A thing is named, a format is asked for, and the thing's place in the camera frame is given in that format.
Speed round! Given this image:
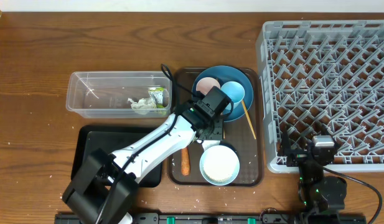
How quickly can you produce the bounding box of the white rice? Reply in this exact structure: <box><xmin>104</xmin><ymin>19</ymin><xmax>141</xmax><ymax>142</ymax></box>
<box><xmin>202</xmin><ymin>146</ymin><xmax>237</xmax><ymax>183</ymax></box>

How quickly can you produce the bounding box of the light blue bowl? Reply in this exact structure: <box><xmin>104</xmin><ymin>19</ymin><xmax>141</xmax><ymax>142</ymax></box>
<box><xmin>199</xmin><ymin>139</ymin><xmax>241</xmax><ymax>187</ymax></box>

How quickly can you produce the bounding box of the orange carrot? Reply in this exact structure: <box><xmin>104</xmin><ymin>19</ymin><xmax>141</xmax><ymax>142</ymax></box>
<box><xmin>181</xmin><ymin>147</ymin><xmax>190</xmax><ymax>176</ymax></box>

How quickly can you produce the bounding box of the green white wrapper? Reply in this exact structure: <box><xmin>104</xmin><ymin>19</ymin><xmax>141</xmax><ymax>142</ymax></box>
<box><xmin>148</xmin><ymin>87</ymin><xmax>168</xmax><ymax>108</ymax></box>

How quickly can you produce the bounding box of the white napkin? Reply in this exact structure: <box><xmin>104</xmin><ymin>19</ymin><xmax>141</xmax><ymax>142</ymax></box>
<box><xmin>128</xmin><ymin>98</ymin><xmax>157</xmax><ymax>115</ymax></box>

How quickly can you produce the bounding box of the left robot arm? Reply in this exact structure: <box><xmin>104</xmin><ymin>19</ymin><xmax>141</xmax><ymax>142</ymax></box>
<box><xmin>62</xmin><ymin>100</ymin><xmax>227</xmax><ymax>223</ymax></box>

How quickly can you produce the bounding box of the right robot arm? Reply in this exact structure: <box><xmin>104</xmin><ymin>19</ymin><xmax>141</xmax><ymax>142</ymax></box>
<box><xmin>279</xmin><ymin>127</ymin><xmax>347</xmax><ymax>224</ymax></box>

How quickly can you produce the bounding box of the grey plastic dishwasher rack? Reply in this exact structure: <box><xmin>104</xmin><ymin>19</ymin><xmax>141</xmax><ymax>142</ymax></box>
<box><xmin>256</xmin><ymin>20</ymin><xmax>384</xmax><ymax>173</ymax></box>

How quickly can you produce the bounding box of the brown serving tray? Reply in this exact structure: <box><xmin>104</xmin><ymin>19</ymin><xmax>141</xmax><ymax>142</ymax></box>
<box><xmin>168</xmin><ymin>68</ymin><xmax>264</xmax><ymax>187</ymax></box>

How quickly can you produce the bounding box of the pink cup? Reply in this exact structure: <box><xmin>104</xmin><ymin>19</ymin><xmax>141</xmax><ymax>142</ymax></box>
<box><xmin>196</xmin><ymin>77</ymin><xmax>220</xmax><ymax>95</ymax></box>

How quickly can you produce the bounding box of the light blue cup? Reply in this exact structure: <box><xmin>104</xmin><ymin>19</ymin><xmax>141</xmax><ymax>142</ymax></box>
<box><xmin>221</xmin><ymin>82</ymin><xmax>245</xmax><ymax>109</ymax></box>

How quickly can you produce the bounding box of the dark blue plate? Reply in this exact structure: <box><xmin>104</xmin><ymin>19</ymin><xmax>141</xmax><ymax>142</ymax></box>
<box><xmin>192</xmin><ymin>65</ymin><xmax>254</xmax><ymax>109</ymax></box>

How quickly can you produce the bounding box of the black plastic tray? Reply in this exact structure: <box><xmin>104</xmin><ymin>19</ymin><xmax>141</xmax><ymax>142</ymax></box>
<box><xmin>71</xmin><ymin>125</ymin><xmax>154</xmax><ymax>179</ymax></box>

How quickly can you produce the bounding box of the clear plastic bin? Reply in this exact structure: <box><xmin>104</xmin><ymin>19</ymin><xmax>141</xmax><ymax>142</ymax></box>
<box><xmin>66</xmin><ymin>71</ymin><xmax>172</xmax><ymax>118</ymax></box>

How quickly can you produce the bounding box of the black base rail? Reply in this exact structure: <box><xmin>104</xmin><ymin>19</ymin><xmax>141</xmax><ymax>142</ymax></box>
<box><xmin>54</xmin><ymin>212</ymin><xmax>367</xmax><ymax>224</ymax></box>

